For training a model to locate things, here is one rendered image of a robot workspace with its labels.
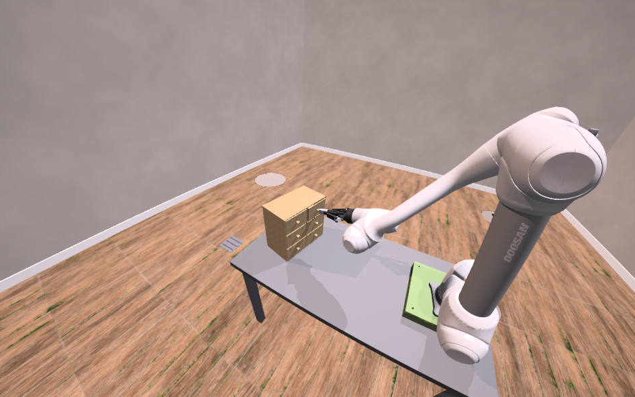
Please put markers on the small wooden chest of drawers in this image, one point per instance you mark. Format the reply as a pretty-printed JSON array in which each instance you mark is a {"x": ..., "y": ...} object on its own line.
[{"x": 276, "y": 213}]

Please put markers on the brown wooden drawer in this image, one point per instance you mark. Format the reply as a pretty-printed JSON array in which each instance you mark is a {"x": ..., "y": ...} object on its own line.
[
  {"x": 296, "y": 221},
  {"x": 293, "y": 250},
  {"x": 313, "y": 210},
  {"x": 292, "y": 238},
  {"x": 314, "y": 234},
  {"x": 314, "y": 223}
]

